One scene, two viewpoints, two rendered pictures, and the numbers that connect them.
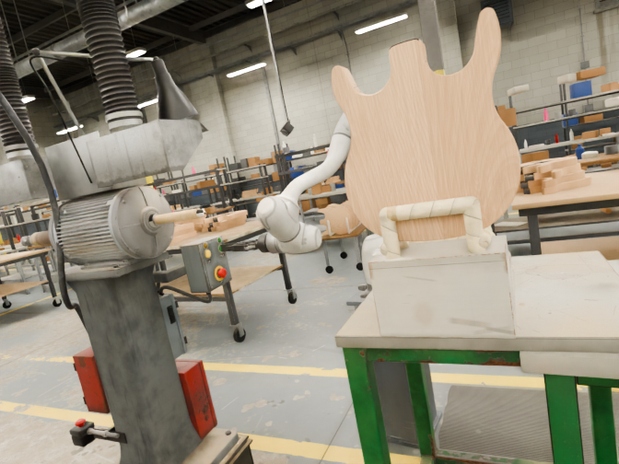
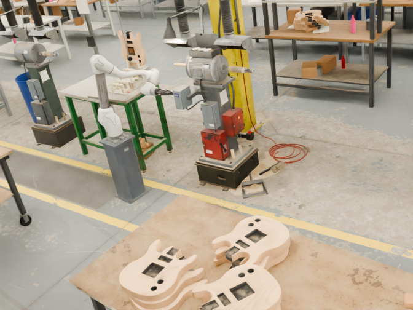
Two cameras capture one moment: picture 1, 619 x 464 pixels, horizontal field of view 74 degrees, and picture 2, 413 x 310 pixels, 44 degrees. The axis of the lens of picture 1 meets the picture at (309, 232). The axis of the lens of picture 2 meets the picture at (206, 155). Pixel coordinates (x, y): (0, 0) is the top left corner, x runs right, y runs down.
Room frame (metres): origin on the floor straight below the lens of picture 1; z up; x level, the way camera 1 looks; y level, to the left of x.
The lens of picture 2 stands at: (6.27, 1.73, 2.92)
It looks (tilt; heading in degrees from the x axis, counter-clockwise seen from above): 29 degrees down; 194
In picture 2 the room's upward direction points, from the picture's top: 10 degrees counter-clockwise
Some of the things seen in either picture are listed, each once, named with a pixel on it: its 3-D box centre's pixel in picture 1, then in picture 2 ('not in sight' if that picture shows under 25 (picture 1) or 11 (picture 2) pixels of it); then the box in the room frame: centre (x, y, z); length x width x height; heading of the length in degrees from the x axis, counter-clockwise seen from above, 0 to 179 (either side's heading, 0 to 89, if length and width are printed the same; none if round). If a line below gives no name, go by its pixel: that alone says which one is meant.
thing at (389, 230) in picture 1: (390, 236); not in sight; (0.86, -0.17, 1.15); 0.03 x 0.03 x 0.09
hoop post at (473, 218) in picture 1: (473, 227); not in sight; (0.78, -0.32, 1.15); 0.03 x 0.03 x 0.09
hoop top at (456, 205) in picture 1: (426, 209); not in sight; (0.82, -0.24, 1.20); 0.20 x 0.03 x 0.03; 63
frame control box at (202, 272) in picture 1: (192, 272); (190, 99); (1.68, 0.51, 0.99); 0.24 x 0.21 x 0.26; 64
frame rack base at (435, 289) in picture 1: (442, 286); (138, 74); (0.86, -0.26, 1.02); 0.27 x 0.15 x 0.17; 64
